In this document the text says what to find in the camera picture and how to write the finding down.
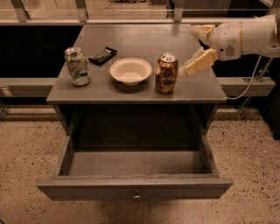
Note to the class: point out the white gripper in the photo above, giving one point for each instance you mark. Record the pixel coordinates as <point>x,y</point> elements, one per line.
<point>226,39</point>

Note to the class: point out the orange soda can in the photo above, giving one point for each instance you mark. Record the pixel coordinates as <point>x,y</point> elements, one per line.
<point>166,73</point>

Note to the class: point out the grey metal railing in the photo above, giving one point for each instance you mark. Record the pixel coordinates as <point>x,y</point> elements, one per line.
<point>84,12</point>

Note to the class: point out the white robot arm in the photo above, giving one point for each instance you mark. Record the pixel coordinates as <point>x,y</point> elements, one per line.
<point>261,36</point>

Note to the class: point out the open grey top drawer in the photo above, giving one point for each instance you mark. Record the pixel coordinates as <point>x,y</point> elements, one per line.
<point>174,169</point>

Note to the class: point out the grey cabinet counter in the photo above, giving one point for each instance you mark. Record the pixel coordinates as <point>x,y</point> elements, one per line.
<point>146,42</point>

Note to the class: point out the metal stand pole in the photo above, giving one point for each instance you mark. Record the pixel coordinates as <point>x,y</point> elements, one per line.
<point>255,80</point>

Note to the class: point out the green white soda can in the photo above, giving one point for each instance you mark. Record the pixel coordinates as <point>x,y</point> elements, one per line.
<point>77,66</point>

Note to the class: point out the black snack bar wrapper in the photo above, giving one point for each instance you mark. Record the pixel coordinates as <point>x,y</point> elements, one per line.
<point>102,57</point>

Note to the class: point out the white paper bowl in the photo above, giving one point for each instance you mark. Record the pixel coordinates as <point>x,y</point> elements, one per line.
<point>130,71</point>

